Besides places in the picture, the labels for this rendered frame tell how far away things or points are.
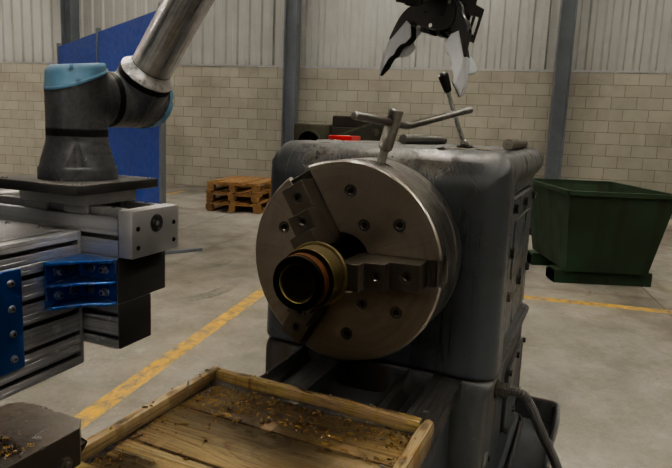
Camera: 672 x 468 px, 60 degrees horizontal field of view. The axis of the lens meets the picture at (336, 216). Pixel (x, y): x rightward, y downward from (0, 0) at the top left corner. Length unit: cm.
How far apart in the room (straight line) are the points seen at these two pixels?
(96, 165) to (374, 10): 1021
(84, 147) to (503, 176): 79
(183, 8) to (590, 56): 1011
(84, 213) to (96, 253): 8
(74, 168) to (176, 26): 34
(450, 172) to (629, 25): 1035
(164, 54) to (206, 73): 1088
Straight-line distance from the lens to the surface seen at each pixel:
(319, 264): 76
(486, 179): 97
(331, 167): 88
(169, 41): 126
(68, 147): 123
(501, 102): 1084
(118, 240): 115
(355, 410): 85
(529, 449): 157
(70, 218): 123
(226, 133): 1191
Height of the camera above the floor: 128
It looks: 9 degrees down
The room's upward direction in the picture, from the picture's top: 2 degrees clockwise
